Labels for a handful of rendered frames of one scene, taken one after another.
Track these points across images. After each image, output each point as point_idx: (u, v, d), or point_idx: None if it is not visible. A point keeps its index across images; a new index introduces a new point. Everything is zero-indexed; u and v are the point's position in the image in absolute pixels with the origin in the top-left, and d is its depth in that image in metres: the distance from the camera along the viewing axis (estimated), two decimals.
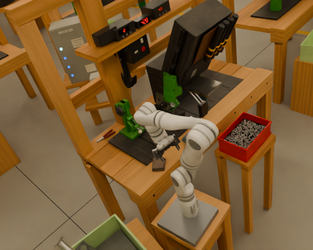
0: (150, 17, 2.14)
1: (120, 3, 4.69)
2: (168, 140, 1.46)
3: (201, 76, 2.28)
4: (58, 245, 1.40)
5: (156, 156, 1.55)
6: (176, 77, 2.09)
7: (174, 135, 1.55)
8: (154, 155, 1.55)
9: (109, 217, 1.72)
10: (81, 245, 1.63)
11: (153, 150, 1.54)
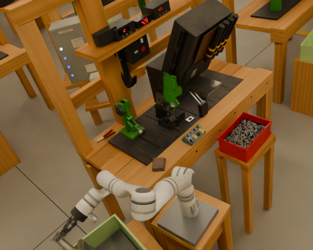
0: (150, 17, 2.14)
1: (120, 3, 4.69)
2: (96, 217, 1.43)
3: (201, 76, 2.28)
4: (54, 239, 1.38)
5: (68, 232, 1.34)
6: (176, 77, 2.09)
7: None
8: (69, 230, 1.34)
9: (109, 217, 1.72)
10: (78, 240, 1.60)
11: (70, 224, 1.34)
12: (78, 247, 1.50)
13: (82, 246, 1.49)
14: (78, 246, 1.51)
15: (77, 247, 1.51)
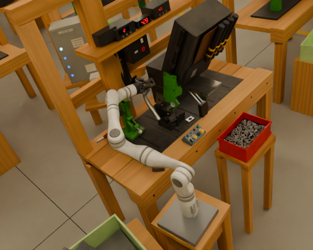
0: (150, 17, 2.14)
1: (120, 3, 4.69)
2: (127, 97, 2.08)
3: (201, 76, 2.28)
4: (152, 83, 2.13)
5: (139, 80, 2.11)
6: (176, 77, 2.09)
7: (144, 95, 2.07)
8: None
9: (109, 217, 1.72)
10: (159, 118, 2.18)
11: (135, 79, 2.08)
12: (151, 105, 2.20)
13: (148, 105, 2.20)
14: (152, 106, 2.20)
15: (153, 106, 2.20)
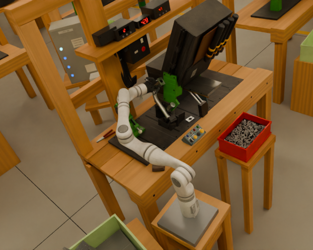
0: (150, 17, 2.14)
1: (120, 3, 4.69)
2: (137, 96, 2.14)
3: (201, 76, 2.28)
4: (161, 82, 2.19)
5: (149, 79, 2.17)
6: (176, 77, 2.09)
7: (154, 94, 2.13)
8: None
9: (109, 217, 1.72)
10: (169, 116, 2.24)
11: (145, 78, 2.14)
12: (161, 103, 2.26)
13: (157, 103, 2.26)
14: (161, 104, 2.26)
15: (162, 105, 2.26)
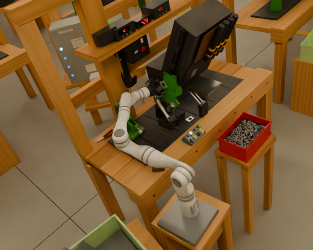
0: (150, 17, 2.14)
1: (120, 3, 4.69)
2: (140, 99, 2.13)
3: (201, 76, 2.28)
4: (164, 85, 2.18)
5: None
6: (176, 77, 2.09)
7: (154, 98, 2.12)
8: None
9: (109, 217, 1.72)
10: None
11: (146, 83, 2.12)
12: (163, 107, 2.25)
13: (160, 107, 2.25)
14: (164, 108, 2.25)
15: (165, 108, 2.26)
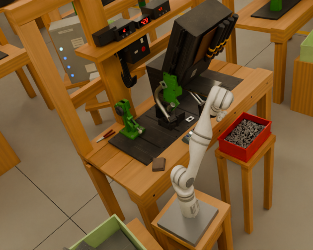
0: (150, 17, 2.14)
1: (120, 3, 4.69)
2: (224, 115, 1.91)
3: (201, 76, 2.28)
4: (164, 85, 2.18)
5: None
6: (176, 77, 2.09)
7: None
8: None
9: (109, 217, 1.72)
10: None
11: None
12: (163, 107, 2.25)
13: (160, 107, 2.25)
14: (164, 108, 2.25)
15: (165, 108, 2.26)
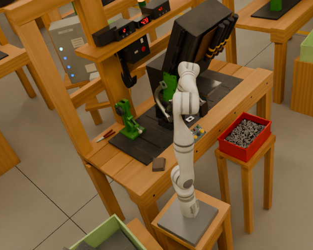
0: (150, 17, 2.14)
1: (120, 3, 4.69)
2: None
3: (201, 76, 2.28)
4: (164, 85, 2.18)
5: (171, 106, 1.76)
6: (176, 77, 2.09)
7: None
8: (170, 105, 1.76)
9: (109, 217, 1.72)
10: None
11: (169, 100, 1.75)
12: (163, 107, 2.25)
13: (160, 107, 2.25)
14: (164, 108, 2.25)
15: (165, 108, 2.26)
